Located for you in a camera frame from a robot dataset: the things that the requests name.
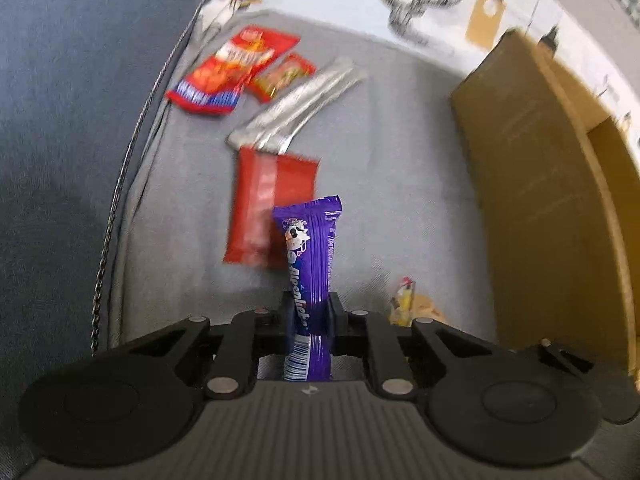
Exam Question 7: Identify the purple candy bar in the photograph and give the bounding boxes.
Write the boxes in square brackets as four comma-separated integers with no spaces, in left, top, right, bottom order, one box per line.
[272,195,344,382]

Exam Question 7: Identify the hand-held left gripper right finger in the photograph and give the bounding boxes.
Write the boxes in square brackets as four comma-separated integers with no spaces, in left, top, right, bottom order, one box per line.
[327,293,522,402]

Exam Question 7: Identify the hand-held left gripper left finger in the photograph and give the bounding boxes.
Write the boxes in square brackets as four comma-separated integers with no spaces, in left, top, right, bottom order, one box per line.
[107,292,296,402]

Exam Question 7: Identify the brown cardboard box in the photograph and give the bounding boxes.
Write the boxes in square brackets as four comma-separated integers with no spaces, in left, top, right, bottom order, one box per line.
[449,27,640,377]

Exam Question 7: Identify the yellow snack packet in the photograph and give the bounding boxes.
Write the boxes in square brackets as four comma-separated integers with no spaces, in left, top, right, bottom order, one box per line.
[387,276,447,329]

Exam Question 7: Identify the dark red flat packet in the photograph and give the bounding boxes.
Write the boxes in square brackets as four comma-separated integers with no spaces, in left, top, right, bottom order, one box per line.
[223,146,321,269]

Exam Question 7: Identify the red spicy snack packet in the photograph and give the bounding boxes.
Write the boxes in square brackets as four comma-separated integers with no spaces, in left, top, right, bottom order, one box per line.
[165,25,302,117]

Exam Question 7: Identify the small red snack packet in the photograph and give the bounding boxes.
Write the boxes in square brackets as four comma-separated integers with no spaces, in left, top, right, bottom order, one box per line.
[246,52,318,105]

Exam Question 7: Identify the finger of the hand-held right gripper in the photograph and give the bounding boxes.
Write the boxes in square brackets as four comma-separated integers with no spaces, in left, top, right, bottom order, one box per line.
[537,338,639,424]

